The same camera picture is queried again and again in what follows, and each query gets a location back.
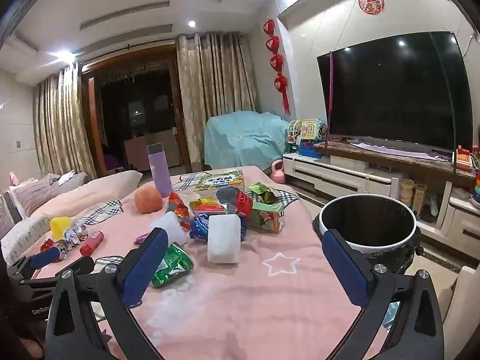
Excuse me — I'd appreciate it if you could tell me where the green snack packet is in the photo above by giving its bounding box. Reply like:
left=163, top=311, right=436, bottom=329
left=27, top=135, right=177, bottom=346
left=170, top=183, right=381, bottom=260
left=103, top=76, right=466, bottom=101
left=151, top=244, right=195, bottom=289

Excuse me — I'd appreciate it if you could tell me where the white television cabinet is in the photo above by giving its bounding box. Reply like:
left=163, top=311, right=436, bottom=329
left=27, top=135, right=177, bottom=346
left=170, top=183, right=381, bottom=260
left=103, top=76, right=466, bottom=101
left=282, top=140, right=480, bottom=256

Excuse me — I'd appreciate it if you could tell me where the wooden rack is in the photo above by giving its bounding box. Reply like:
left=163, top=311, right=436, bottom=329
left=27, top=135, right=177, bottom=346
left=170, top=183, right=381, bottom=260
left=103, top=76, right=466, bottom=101
left=412, top=184, right=428, bottom=212

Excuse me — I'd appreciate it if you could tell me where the orange-red snack packet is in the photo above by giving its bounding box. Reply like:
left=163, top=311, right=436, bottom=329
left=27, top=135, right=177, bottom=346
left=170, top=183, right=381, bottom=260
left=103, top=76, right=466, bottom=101
left=166, top=192, right=196, bottom=229

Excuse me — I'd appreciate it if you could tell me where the teal cloth covered furniture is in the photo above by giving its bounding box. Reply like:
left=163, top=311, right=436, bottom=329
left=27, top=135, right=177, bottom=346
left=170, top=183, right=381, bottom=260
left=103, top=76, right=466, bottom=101
left=203, top=110, right=291, bottom=171

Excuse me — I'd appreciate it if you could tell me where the red toy telephone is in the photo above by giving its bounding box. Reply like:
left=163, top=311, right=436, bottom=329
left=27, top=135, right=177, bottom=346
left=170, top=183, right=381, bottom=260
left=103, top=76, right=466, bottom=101
left=452, top=144, right=474, bottom=173

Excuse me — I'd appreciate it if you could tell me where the white tissue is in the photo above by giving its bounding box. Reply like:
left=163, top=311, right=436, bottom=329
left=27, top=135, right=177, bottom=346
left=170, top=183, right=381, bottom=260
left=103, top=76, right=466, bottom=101
left=150, top=211, right=188, bottom=246

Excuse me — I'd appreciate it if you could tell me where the orange round fruit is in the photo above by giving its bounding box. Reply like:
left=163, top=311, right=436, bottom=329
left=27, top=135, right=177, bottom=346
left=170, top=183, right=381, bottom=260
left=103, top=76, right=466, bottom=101
left=134, top=185, right=164, bottom=214

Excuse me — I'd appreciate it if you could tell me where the red tube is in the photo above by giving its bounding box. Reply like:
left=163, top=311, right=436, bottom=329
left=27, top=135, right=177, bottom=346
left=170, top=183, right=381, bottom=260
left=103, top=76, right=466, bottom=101
left=79, top=231, right=105, bottom=256

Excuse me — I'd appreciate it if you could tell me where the white tissue pack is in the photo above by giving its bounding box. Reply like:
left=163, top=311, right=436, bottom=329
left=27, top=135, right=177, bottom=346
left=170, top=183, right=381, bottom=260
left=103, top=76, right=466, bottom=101
left=207, top=214, right=241, bottom=264

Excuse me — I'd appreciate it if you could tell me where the silver wrapper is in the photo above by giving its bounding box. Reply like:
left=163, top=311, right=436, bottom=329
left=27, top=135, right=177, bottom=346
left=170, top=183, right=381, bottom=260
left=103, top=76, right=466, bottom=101
left=63, top=222, right=89, bottom=250

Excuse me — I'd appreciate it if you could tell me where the stack of yellow bowls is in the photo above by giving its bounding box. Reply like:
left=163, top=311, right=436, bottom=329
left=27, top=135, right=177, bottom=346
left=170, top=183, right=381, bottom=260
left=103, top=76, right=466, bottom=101
left=399, top=178, right=415, bottom=208

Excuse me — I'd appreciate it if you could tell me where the yellow plastic toy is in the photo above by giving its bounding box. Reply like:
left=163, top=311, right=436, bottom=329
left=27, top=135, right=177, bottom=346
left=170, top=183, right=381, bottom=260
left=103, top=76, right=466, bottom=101
left=50, top=217, right=72, bottom=241

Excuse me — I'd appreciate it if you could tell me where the rainbow stacking ring toy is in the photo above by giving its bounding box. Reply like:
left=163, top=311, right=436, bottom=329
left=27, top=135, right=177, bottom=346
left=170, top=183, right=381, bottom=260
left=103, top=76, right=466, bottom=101
left=470, top=150, right=480, bottom=209

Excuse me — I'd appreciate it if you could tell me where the small printed can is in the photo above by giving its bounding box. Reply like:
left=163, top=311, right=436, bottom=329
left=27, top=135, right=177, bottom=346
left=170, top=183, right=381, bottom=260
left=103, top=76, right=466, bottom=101
left=52, top=242, right=70, bottom=262

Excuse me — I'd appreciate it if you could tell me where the beige patterned curtain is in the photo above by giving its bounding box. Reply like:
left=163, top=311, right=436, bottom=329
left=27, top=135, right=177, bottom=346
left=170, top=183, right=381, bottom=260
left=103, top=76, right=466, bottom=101
left=33, top=62, right=97, bottom=181
left=176, top=32, right=259, bottom=171

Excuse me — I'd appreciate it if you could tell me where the green printed flat box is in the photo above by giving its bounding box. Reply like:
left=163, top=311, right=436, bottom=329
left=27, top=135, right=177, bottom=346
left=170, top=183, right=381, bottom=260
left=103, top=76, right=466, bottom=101
left=194, top=170, right=245, bottom=199

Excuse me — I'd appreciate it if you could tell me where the wooden framed glass door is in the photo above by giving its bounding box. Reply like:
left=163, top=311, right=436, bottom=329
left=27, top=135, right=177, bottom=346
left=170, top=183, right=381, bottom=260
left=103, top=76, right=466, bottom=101
left=80, top=43, right=192, bottom=181

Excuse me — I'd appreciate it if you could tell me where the pink kettlebell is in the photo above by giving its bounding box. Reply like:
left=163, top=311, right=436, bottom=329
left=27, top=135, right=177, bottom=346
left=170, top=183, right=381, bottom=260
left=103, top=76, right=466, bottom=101
left=269, top=159, right=286, bottom=185

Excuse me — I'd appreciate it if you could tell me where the purple water bottle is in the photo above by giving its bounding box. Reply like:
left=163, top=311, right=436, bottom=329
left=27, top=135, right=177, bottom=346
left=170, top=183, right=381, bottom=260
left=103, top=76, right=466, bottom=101
left=147, top=142, right=174, bottom=199

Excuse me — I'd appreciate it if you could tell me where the white armchair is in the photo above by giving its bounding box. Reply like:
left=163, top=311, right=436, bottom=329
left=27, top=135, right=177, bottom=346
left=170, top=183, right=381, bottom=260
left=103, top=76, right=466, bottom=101
left=442, top=266, right=480, bottom=353

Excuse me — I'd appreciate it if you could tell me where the pink striped pillow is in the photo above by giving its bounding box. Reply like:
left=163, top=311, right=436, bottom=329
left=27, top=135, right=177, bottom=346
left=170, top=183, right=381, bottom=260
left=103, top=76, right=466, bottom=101
left=11, top=174, right=61, bottom=214

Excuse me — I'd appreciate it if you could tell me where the pink star blanket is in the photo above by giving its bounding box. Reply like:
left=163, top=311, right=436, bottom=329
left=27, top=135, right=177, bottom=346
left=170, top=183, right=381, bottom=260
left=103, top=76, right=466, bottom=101
left=22, top=165, right=389, bottom=360

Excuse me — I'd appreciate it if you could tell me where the large black television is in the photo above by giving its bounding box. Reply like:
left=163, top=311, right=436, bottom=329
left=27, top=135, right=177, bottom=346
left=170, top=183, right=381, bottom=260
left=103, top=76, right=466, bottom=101
left=317, top=31, right=474, bottom=154

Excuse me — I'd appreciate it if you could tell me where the blue snack packet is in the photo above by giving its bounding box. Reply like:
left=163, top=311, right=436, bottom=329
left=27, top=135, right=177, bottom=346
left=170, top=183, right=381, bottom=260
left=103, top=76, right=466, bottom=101
left=188, top=212, right=248, bottom=241

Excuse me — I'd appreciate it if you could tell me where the blue toy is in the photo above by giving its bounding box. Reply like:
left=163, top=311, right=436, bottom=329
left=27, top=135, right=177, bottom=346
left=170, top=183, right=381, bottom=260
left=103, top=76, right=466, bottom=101
left=296, top=140, right=323, bottom=158

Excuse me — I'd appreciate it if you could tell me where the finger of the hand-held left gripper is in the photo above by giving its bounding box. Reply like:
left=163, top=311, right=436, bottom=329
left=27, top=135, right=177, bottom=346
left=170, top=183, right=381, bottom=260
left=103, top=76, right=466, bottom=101
left=7, top=249, right=64, bottom=281
left=22, top=256, right=95, bottom=290

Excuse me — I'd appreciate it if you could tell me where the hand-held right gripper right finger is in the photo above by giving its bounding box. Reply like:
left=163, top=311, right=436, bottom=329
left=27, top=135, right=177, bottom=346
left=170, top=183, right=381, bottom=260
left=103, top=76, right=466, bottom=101
left=322, top=229, right=445, bottom=360

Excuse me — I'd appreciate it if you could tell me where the red hanging decoration string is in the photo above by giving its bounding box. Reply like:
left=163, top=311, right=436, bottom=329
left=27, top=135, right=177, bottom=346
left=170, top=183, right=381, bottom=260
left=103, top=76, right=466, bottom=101
left=262, top=19, right=291, bottom=115

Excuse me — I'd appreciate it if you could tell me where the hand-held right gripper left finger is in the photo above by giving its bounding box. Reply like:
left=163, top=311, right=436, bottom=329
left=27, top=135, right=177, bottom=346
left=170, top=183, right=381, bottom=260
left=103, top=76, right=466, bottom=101
left=44, top=228, right=169, bottom=360

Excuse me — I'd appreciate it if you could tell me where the green printed carton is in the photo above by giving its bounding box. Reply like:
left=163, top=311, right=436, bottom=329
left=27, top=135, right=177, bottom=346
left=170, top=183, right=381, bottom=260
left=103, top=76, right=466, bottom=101
left=245, top=199, right=286, bottom=234

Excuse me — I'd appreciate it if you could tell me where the black white-rimmed trash bin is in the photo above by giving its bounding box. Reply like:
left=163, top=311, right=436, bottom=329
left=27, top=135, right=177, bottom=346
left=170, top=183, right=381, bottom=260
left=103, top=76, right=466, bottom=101
left=312, top=194, right=424, bottom=276

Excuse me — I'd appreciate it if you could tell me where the round red wall sticker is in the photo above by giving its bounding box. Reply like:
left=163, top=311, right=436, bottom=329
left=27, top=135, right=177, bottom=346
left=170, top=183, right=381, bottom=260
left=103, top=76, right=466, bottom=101
left=358, top=0, right=384, bottom=16

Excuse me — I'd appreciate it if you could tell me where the teal booklet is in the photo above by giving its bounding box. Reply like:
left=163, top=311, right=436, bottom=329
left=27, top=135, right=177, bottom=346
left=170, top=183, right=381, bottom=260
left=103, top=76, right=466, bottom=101
left=382, top=302, right=401, bottom=327

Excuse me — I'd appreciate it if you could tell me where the white cloth under television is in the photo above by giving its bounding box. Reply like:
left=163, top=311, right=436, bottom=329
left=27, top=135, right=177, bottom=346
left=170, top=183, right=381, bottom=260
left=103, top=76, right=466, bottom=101
left=347, top=139, right=445, bottom=158

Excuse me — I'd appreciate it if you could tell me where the pink covered sofa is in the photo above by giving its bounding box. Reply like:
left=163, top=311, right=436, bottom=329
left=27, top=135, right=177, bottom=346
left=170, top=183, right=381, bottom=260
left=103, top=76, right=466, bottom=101
left=0, top=170, right=144, bottom=267

